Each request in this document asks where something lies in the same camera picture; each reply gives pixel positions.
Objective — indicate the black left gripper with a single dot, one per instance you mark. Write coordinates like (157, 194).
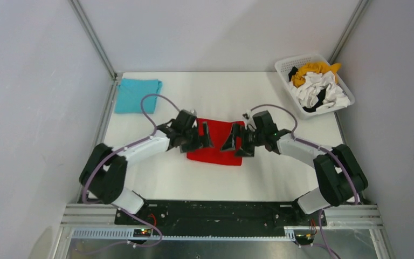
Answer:
(198, 143)

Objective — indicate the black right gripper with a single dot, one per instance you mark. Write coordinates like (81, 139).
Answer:
(237, 130)

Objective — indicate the red t-shirt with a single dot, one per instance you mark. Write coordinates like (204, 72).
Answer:
(219, 132)

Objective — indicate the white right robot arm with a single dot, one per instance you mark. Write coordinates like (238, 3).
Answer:
(338, 173)

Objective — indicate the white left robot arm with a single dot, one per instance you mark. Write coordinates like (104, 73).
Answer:
(105, 172)

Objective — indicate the black crumpled garment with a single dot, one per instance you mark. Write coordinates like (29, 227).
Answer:
(312, 93)

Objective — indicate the white crumpled t-shirt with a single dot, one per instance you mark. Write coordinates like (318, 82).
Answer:
(335, 96)

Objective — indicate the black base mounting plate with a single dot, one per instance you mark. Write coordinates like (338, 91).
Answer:
(225, 218)

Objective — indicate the yellow crumpled t-shirt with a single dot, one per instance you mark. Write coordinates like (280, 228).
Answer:
(316, 67)

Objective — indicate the folded light blue t-shirt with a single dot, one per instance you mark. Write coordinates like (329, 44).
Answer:
(132, 91)

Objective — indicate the left small circuit board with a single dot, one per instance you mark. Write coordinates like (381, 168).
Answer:
(142, 232)

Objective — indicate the small circuit board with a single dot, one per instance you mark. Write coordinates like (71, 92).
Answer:
(142, 232)
(304, 239)

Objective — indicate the right small circuit board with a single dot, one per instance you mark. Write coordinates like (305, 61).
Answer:
(304, 239)

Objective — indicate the aluminium frame rail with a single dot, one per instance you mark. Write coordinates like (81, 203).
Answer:
(98, 222)

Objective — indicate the left aluminium corner post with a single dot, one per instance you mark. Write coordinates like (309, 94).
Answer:
(87, 26)

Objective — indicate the aluminium corner post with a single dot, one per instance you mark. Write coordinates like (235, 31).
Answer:
(352, 23)
(87, 26)

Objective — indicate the right aluminium corner post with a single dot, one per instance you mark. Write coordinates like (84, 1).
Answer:
(352, 23)

